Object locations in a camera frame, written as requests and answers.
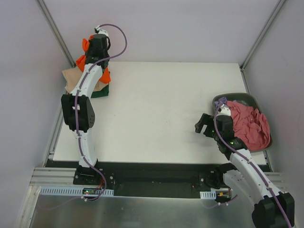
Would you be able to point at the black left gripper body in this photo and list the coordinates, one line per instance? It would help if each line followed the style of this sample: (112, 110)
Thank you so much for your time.
(95, 55)

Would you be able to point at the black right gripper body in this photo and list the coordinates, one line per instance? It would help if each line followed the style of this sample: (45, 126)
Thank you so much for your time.
(206, 124)

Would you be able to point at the orange t-shirt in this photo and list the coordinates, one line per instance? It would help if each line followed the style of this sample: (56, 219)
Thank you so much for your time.
(80, 62)

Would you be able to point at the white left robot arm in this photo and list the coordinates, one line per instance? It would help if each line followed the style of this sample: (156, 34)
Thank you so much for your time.
(78, 112)

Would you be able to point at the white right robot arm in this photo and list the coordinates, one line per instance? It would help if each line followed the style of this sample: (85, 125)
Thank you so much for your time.
(270, 207)

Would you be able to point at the lavender crumpled t-shirt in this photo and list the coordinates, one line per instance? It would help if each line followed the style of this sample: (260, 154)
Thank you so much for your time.
(220, 101)

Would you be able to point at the pink crumpled t-shirt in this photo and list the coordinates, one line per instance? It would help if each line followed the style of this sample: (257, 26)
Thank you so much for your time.
(250, 126)

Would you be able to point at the grey-green plastic laundry bin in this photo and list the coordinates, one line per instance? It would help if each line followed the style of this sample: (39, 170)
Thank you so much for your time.
(245, 99)

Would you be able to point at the folded beige t-shirt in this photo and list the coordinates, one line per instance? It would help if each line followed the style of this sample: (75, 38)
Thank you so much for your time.
(72, 77)

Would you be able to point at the folded dark green t-shirt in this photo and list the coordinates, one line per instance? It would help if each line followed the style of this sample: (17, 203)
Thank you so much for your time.
(101, 93)

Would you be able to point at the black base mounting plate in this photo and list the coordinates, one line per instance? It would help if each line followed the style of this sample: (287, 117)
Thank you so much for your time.
(157, 180)

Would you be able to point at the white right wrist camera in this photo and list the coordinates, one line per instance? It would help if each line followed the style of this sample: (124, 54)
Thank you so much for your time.
(224, 110)

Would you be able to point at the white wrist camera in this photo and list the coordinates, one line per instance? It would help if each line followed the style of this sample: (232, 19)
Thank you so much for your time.
(224, 110)
(99, 30)

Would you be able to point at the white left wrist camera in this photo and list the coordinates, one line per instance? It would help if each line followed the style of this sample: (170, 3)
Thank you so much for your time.
(99, 30)

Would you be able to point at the aluminium frame rail right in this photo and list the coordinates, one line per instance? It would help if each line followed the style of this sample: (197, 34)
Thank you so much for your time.
(262, 34)

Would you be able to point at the aluminium frame rail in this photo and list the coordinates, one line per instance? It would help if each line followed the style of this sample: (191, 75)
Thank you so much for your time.
(50, 21)
(262, 34)

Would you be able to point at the white slotted cable duct right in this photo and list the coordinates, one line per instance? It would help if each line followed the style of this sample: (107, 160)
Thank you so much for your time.
(208, 195)

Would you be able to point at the white slotted cable duct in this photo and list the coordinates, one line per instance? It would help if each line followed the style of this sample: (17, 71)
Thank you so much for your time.
(75, 191)
(208, 195)

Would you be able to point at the aluminium frame rail left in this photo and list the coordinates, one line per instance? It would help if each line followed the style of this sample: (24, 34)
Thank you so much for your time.
(50, 21)

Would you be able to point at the aluminium front cross rail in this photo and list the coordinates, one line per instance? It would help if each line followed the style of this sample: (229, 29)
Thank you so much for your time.
(47, 176)

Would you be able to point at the white slotted cable duct left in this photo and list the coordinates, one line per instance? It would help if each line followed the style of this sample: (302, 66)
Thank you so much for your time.
(75, 191)

